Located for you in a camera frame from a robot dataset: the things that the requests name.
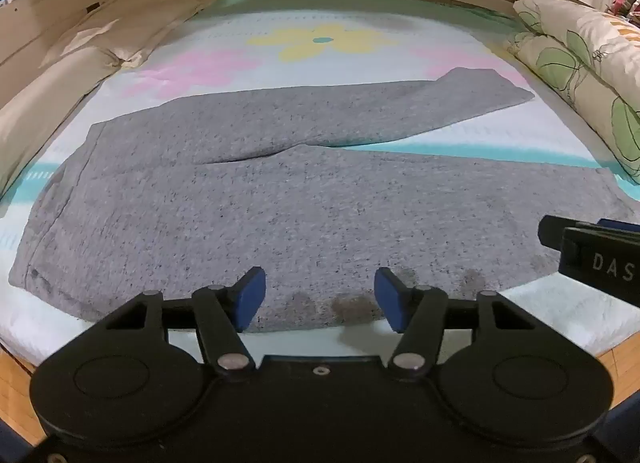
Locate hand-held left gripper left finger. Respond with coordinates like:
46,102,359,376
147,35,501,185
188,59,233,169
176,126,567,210
102,266,267,380

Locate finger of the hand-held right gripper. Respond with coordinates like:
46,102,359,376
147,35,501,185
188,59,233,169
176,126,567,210
597,218,640,235
538,214,601,250

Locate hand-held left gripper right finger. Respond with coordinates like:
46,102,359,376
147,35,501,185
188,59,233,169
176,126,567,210
374,266,537,380

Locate grey pants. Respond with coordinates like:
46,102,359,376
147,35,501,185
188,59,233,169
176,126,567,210
8,67,635,333

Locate leaf-print rolled duvet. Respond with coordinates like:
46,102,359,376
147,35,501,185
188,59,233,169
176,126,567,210
504,32,640,185

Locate flower print bed sheet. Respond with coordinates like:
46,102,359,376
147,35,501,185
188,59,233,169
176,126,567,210
0,0,640,378

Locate cream flat pillow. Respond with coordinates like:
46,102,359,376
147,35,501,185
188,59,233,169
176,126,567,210
39,0,219,69

